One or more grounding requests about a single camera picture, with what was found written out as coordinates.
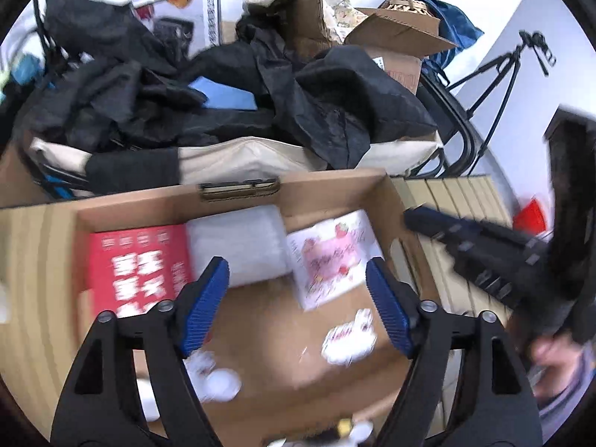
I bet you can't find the cardboard tray box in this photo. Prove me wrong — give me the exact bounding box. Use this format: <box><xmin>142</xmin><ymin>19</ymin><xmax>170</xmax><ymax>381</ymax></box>
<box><xmin>0</xmin><ymin>170</ymin><xmax>450</xmax><ymax>436</ymax></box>

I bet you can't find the person's right forearm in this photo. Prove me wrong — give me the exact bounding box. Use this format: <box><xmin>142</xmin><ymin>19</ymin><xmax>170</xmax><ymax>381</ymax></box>
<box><xmin>535</xmin><ymin>351</ymin><xmax>594</xmax><ymax>429</ymax></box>

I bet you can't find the black tripod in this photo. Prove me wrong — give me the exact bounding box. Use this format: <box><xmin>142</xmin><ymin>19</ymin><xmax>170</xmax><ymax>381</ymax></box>
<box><xmin>447</xmin><ymin>42</ymin><xmax>527</xmax><ymax>178</ymax></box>

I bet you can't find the black clothes heap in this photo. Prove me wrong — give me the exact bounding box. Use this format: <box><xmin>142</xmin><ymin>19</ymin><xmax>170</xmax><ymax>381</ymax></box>
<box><xmin>14</xmin><ymin>0</ymin><xmax>299</xmax><ymax>194</ymax></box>

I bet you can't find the plain cardboard box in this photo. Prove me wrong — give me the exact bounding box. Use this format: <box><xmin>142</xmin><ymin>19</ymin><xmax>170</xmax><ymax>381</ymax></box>
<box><xmin>0</xmin><ymin>149</ymin><xmax>57</xmax><ymax>208</ymax></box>

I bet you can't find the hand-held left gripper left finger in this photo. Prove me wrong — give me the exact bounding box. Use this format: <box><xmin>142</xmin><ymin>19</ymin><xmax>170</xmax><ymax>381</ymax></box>
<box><xmin>50</xmin><ymin>256</ymin><xmax>230</xmax><ymax>447</ymax></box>

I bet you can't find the open cardboard box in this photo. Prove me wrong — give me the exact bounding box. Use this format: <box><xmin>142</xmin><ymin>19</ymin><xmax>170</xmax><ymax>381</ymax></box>
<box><xmin>345</xmin><ymin>7</ymin><xmax>459</xmax><ymax>96</ymax></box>

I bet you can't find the pink and white packet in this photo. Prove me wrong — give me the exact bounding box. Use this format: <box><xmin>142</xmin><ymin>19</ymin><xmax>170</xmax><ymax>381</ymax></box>
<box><xmin>285</xmin><ymin>209</ymin><xmax>385</xmax><ymax>313</ymax></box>

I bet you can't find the red printed box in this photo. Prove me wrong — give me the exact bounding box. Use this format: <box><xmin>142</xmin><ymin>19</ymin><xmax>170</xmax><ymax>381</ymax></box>
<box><xmin>88</xmin><ymin>224</ymin><xmax>196</xmax><ymax>320</ymax></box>

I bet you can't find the white bottle cap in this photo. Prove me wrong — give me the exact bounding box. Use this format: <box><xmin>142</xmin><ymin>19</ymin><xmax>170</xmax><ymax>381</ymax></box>
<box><xmin>205</xmin><ymin>368</ymin><xmax>243</xmax><ymax>402</ymax></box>

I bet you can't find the small cardboard box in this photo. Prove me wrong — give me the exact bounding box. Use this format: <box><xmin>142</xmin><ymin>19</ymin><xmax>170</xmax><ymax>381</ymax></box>
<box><xmin>279</xmin><ymin>0</ymin><xmax>345</xmax><ymax>57</ymax></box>

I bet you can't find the blue flat item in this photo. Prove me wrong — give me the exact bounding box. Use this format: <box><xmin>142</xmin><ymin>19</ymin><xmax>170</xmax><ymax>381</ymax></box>
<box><xmin>186</xmin><ymin>77</ymin><xmax>259</xmax><ymax>111</ymax></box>

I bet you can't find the white plastic packet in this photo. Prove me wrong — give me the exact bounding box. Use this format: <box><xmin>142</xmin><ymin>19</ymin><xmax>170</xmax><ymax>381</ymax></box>
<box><xmin>186</xmin><ymin>205</ymin><xmax>294</xmax><ymax>289</ymax></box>

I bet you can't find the blue bag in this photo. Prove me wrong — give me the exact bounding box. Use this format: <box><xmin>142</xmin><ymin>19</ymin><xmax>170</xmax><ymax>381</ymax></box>
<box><xmin>410</xmin><ymin>0</ymin><xmax>485</xmax><ymax>72</ymax></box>

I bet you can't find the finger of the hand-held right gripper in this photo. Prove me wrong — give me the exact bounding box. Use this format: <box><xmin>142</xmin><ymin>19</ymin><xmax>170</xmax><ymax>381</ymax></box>
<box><xmin>442</xmin><ymin>240</ymin><xmax>555</xmax><ymax>312</ymax></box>
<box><xmin>403</xmin><ymin>205</ymin><xmax>552</xmax><ymax>261</ymax></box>

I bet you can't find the red object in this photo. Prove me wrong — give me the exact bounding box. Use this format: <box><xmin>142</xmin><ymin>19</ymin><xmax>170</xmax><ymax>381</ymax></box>
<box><xmin>512</xmin><ymin>198</ymin><xmax>548</xmax><ymax>232</ymax></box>

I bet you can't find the person's right hand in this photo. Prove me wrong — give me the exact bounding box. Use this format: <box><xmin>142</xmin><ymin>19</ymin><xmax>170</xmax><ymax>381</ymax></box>
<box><xmin>531</xmin><ymin>333</ymin><xmax>583</xmax><ymax>373</ymax></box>

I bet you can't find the black jacket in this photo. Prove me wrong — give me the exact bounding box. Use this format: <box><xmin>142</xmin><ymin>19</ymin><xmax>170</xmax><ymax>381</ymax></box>
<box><xmin>254</xmin><ymin>42</ymin><xmax>438</xmax><ymax>171</ymax></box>

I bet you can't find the printed product box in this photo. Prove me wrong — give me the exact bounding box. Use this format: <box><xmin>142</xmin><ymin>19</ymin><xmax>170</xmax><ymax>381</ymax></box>
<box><xmin>130</xmin><ymin>0</ymin><xmax>222</xmax><ymax>50</ymax></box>

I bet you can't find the cream floral tote bag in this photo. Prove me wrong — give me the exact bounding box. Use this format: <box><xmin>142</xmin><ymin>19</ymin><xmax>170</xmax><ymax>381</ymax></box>
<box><xmin>321</xmin><ymin>0</ymin><xmax>370</xmax><ymax>42</ymax></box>

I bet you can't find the teal bag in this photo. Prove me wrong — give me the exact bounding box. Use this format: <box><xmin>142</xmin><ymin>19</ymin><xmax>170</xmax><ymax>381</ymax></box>
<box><xmin>12</xmin><ymin>53</ymin><xmax>42</xmax><ymax>85</ymax></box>

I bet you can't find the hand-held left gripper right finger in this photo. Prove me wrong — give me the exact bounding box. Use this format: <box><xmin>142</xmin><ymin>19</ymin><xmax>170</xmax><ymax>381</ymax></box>
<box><xmin>365</xmin><ymin>257</ymin><xmax>543</xmax><ymax>447</ymax></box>

